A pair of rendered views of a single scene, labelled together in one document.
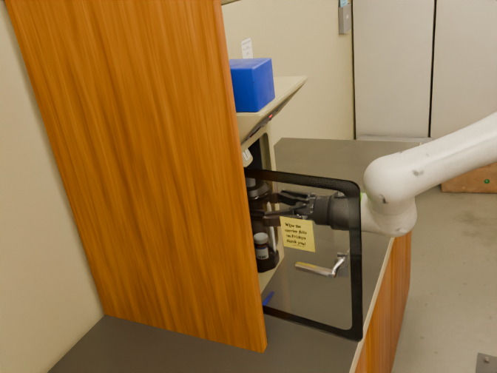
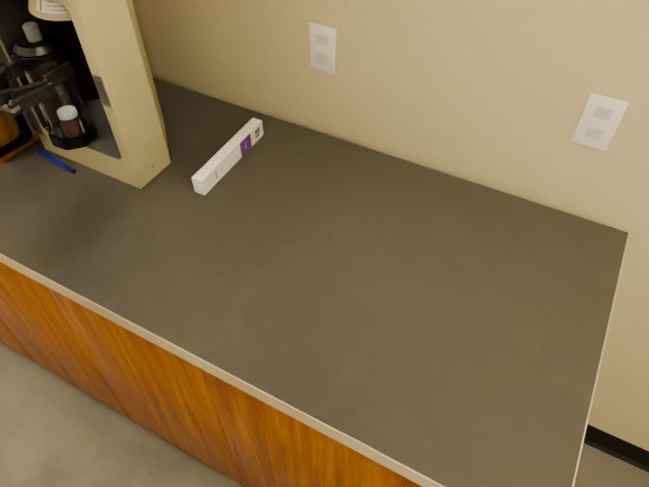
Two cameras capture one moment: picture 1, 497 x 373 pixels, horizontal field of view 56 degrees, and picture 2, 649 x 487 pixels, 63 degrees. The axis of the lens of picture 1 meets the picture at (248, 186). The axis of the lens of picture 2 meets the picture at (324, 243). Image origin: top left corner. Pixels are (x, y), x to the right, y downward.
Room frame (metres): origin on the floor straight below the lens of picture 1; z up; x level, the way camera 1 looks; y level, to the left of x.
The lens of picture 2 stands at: (1.70, -1.02, 1.79)
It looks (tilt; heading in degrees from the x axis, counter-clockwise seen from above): 48 degrees down; 91
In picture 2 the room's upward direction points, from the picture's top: straight up
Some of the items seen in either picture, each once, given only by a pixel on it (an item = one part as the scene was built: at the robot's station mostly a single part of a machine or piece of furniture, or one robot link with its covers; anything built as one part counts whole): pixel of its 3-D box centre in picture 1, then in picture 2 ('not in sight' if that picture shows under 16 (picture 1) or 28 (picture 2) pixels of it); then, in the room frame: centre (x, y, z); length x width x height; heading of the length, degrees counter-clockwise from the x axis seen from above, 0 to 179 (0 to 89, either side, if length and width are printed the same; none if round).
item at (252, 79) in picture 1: (243, 84); not in sight; (0.99, -0.02, 1.56); 0.10 x 0.10 x 0.09; 63
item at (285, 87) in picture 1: (265, 113); not in sight; (1.08, -0.06, 1.46); 0.32 x 0.12 x 0.10; 153
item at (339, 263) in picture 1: (319, 266); not in sight; (0.81, -0.13, 1.20); 0.10 x 0.05 x 0.03; 55
